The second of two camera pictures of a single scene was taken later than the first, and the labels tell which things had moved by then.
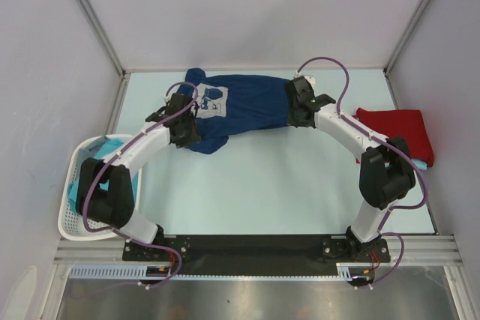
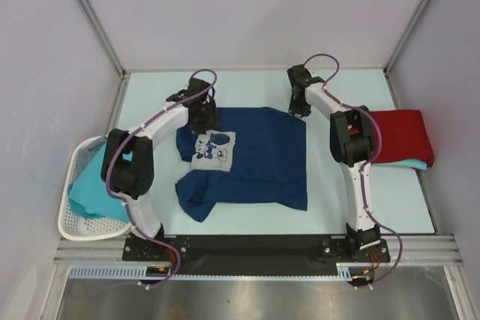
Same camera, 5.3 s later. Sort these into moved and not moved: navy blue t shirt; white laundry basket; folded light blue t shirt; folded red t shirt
Moved: navy blue t shirt
Not moved: folded light blue t shirt; folded red t shirt; white laundry basket
